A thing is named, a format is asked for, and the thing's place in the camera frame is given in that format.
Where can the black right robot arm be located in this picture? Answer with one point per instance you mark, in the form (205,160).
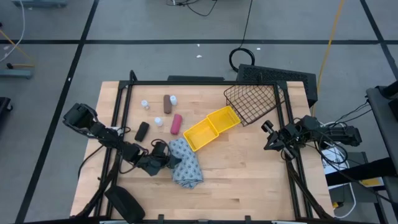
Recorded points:
(342,135)

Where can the brown bandage roll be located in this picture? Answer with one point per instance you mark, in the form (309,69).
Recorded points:
(167,104)

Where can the white printed paper box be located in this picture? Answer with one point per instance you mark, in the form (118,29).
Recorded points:
(334,160)

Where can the small white capped bottle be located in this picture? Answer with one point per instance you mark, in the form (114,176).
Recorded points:
(158,121)
(145,103)
(173,100)

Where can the yellow slotted plastic bin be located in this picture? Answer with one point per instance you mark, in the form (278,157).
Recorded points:
(200,135)
(224,119)

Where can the black cross beam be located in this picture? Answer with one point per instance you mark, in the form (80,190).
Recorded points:
(357,171)

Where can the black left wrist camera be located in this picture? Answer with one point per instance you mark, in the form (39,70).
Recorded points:
(159,148)

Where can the grey floor base bar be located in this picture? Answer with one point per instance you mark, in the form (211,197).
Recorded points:
(40,3)
(15,73)

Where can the patterned grey cloth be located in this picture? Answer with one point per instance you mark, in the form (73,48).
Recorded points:
(188,165)

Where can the black floor object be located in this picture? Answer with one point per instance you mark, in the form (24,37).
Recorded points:
(3,109)

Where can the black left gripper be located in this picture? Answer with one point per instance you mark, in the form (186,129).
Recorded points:
(155,165)

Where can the yellow tag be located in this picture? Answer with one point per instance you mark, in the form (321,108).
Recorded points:
(373,182)

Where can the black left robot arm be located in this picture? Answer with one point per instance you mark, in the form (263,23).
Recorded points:
(93,126)

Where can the black small block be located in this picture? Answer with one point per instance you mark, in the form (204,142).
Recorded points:
(142,131)

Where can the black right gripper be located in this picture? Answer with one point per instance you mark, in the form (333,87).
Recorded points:
(289,137)

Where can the grey side desk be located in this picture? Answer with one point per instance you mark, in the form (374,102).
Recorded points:
(384,124)

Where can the black oval pad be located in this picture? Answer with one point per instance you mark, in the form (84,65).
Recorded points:
(124,203)

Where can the black metal table frame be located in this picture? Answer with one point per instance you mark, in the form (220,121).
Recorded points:
(202,83)

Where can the pink bandage roll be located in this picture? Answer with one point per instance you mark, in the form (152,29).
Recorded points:
(176,124)

